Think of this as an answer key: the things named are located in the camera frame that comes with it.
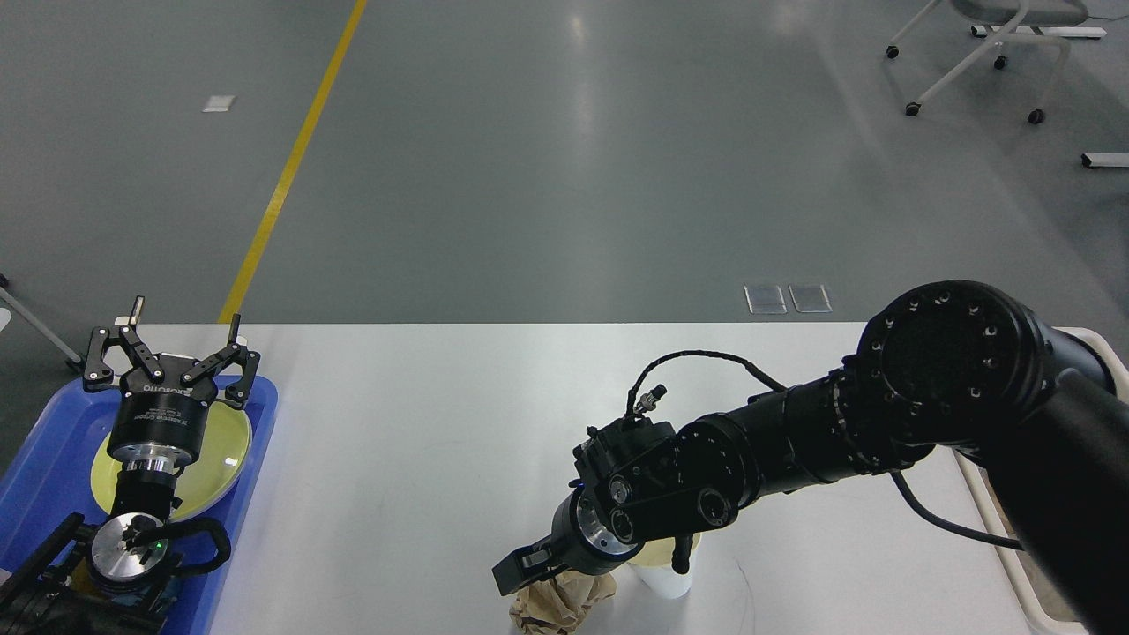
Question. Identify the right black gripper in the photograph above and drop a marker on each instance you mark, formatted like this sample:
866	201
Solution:
579	542

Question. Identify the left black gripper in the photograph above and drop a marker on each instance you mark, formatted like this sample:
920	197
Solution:
168	419

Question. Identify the brown paper ball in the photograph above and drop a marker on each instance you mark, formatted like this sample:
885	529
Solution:
561	604

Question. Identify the yellow plastic plate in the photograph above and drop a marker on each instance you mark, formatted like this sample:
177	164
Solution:
226	446

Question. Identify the white paper cup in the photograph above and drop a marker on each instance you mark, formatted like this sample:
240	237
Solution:
654	566

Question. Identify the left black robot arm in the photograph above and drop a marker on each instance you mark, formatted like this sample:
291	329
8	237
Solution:
123	574

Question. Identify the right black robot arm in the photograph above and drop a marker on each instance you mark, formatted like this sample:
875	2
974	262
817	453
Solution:
957	364

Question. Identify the left clear floor plate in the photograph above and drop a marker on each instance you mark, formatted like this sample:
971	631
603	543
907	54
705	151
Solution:
765	300

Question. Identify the clear floor plate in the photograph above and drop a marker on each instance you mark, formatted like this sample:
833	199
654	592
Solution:
810	298
765	300

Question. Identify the right clear floor plate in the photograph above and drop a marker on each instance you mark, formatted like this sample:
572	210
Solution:
810	298

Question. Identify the beige plastic bin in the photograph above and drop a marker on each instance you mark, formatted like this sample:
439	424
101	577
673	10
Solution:
1020	577

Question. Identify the white office chair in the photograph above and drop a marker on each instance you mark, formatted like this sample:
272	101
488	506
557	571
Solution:
1026	23

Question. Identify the white floor rail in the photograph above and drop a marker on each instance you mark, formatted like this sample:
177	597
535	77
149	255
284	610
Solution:
1091	160

